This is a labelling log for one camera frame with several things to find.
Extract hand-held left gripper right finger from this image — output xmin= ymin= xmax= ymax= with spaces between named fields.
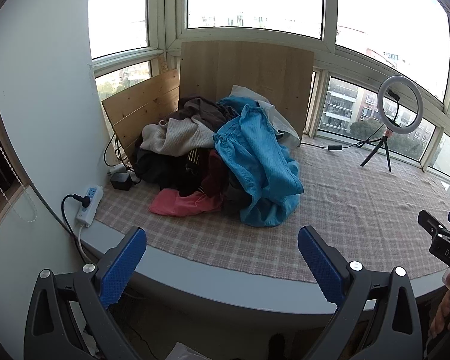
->
xmin=297 ymin=226 xmax=424 ymax=360

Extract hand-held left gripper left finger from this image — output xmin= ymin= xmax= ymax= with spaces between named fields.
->
xmin=23 ymin=227 xmax=148 ymax=360

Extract cream knit sweater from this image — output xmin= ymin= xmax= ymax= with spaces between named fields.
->
xmin=140 ymin=117 xmax=216 ymax=157

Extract person's right hand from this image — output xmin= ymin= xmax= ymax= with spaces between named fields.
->
xmin=429 ymin=272 xmax=450 ymax=340

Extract pink plaid cloth mat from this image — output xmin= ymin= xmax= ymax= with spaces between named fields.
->
xmin=82 ymin=144 xmax=450 ymax=284

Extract white power strip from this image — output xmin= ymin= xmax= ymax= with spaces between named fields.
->
xmin=76 ymin=184 xmax=105 ymax=227

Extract black power adapter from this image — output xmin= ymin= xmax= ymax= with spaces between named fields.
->
xmin=110 ymin=172 xmax=134 ymax=191

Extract pink garment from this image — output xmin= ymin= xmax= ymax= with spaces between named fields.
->
xmin=149 ymin=188 xmax=224 ymax=217

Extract black garment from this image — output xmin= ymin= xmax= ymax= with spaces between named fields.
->
xmin=134 ymin=148 xmax=203 ymax=196

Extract dark grey garment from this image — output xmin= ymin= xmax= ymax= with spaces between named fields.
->
xmin=222 ymin=184 xmax=250 ymax=214

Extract blue ribbed garment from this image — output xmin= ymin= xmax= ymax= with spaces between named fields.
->
xmin=213 ymin=96 xmax=304 ymax=228

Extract dark red garment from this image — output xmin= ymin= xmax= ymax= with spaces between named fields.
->
xmin=199 ymin=149 xmax=229 ymax=197

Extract white garment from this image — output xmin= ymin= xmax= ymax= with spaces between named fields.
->
xmin=230 ymin=84 xmax=301 ymax=149

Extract pine plank board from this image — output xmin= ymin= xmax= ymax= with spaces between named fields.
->
xmin=101 ymin=68 xmax=181 ymax=164

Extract brown garment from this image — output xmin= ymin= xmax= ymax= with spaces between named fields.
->
xmin=172 ymin=97 xmax=241 ymax=128

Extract large light wooden board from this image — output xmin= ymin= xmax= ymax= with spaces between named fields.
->
xmin=179 ymin=40 xmax=315 ymax=137

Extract black plug with cable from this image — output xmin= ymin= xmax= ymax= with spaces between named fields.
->
xmin=61 ymin=194 xmax=94 ymax=263

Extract ring light on tripod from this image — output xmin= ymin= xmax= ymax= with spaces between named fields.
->
xmin=360 ymin=75 xmax=424 ymax=173

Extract black ring light cable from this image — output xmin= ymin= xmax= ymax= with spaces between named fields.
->
xmin=300 ymin=122 xmax=385 ymax=151

